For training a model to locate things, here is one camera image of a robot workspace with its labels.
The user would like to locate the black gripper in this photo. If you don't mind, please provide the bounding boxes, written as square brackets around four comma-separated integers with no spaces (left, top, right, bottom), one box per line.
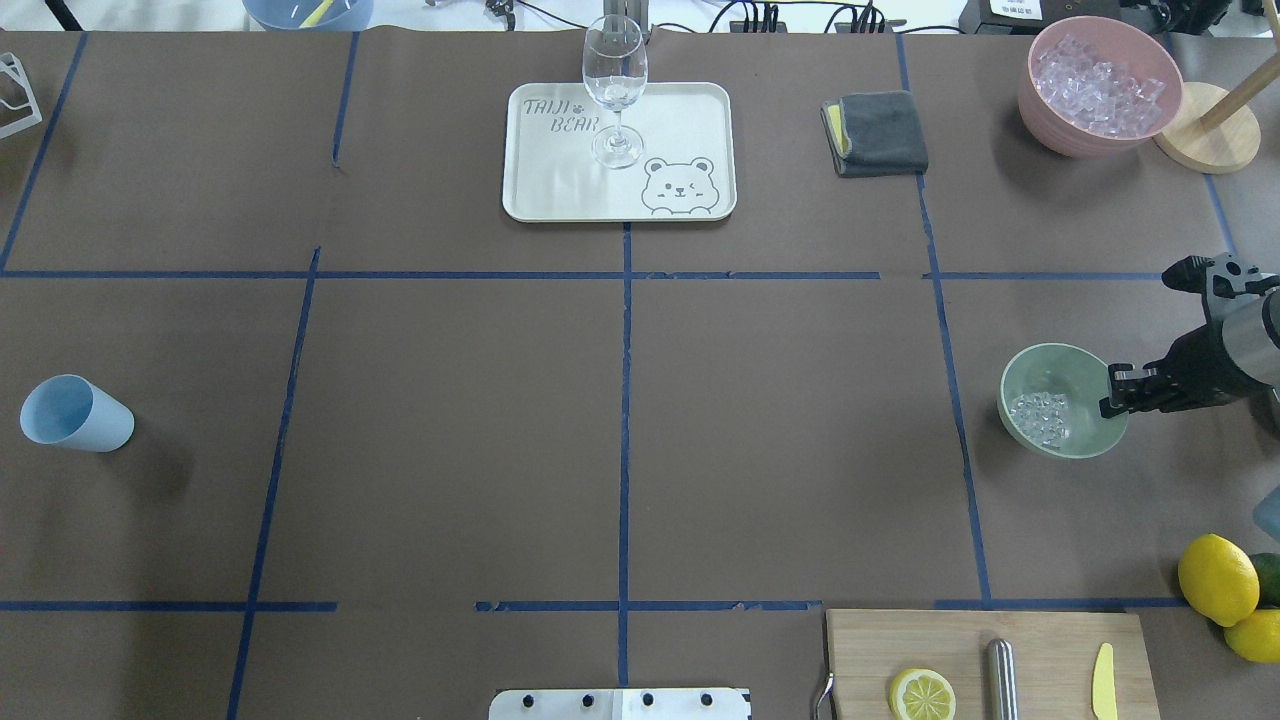
[1098,254,1279,419]

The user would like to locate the green ceramic bowl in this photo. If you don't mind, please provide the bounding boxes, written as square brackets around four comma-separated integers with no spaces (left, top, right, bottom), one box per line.
[996,343,1128,460]

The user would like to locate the light blue plastic cup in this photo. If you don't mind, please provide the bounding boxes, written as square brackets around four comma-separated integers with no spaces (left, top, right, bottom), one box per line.
[20,374,134,454]

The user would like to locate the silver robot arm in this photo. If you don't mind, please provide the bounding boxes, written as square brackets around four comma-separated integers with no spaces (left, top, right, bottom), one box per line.
[1098,252,1279,419]

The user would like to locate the ice cubes in green bowl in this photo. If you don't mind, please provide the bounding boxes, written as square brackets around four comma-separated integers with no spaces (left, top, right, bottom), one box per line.
[1009,391,1073,448]

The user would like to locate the blue bowl with fork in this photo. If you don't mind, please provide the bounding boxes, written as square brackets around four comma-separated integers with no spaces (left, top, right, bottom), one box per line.
[241,1,376,32]

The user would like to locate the yellow lemon large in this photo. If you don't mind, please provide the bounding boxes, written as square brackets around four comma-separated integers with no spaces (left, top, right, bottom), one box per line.
[1178,533,1260,628]

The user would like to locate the wooden cutting board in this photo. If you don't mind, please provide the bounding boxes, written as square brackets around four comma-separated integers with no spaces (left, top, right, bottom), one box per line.
[826,609,1161,719]

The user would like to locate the yellow lemon small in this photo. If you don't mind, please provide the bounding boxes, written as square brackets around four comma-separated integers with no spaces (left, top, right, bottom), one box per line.
[1224,609,1280,664]

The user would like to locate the wooden mug tree stand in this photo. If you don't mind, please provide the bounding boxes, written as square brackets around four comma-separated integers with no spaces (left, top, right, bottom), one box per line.
[1155,54,1279,174]

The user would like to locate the steel muddler rod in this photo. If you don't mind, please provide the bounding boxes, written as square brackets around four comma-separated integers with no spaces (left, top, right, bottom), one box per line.
[986,638,1020,719]

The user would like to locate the yellow plastic knife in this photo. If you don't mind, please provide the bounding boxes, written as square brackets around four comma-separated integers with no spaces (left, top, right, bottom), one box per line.
[1091,642,1117,720]

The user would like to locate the grey folded cloth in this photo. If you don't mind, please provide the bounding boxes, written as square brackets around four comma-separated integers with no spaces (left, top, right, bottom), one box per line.
[820,90,929,178]

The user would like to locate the half lemon slice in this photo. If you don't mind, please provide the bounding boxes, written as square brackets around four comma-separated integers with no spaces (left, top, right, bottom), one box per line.
[887,667,957,720]

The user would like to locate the cream bear tray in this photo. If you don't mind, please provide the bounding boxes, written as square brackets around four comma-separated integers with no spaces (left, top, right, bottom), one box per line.
[500,82,739,223]

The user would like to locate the clear wine glass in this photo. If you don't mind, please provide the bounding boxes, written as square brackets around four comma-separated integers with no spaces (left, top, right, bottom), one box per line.
[581,14,649,169]

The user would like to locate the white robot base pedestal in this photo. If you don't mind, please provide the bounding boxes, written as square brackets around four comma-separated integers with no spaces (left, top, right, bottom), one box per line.
[488,687,753,719]

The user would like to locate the white wire cup rack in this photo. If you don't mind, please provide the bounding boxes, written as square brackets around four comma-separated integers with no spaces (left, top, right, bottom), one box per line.
[1,53,44,138]

